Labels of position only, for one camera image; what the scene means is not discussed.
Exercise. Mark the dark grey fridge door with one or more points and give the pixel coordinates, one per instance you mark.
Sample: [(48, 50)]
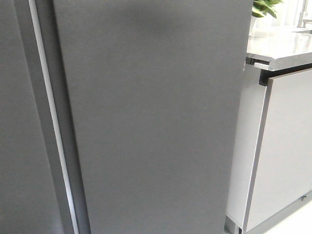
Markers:
[(28, 203), (154, 89)]

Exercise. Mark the green potted plant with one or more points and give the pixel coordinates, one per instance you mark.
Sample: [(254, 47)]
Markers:
[(262, 8)]

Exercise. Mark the speckled grey countertop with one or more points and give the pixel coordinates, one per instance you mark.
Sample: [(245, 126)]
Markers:
[(280, 49)]

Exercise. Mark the light grey cabinet door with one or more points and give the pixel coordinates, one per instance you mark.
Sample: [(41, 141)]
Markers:
[(282, 170)]

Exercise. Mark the grey cabinet side panel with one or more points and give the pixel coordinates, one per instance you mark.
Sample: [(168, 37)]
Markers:
[(247, 129)]

